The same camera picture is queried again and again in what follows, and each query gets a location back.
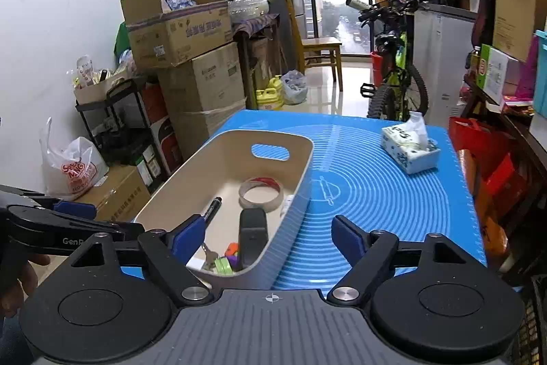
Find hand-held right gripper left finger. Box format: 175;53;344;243
70;213;214;303

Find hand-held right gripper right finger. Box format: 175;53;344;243
327;214;466;303

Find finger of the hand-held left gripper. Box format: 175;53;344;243
0;184;98;221

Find metal keys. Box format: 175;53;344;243
200;243;218;272

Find black marker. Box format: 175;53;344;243
201;197;223;226

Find beige plastic bin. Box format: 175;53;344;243
133;130;315;284

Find black case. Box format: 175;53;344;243
238;208;268;271

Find masking tape roll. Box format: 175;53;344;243
238;177;285;213

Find person's left hand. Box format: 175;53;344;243
2;253;51;321

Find white red plastic bag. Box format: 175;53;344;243
40;117;109;201

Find blue silicone mat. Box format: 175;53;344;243
120;109;488;291

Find low cardboard box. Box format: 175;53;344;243
75;164;151;222

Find black metal rack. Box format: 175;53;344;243
76;78;182;186

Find red white appliance box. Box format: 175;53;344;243
150;116;184;174

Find tissue box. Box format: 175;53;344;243
380;111;442;174

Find large taped cardboard box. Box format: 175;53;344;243
158;42;247;160

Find grey plastic bag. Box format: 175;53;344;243
281;70;308;106

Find red bucket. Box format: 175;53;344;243
370;51;385;90

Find green black bicycle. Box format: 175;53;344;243
346;0;429;122

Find wooden chair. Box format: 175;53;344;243
284;0;344;92

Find white cabinet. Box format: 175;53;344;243
412;3;477;128

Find open cardboard box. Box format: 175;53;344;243
121;0;234;68

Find dark wooden table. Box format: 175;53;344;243
233;13;283;109

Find green white box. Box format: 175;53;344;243
476;44;522;101

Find clear plastic containers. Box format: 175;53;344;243
228;0;270;20

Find teal box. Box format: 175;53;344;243
534;29;547;118

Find brown cardboard sheet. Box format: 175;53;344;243
493;0;537;62

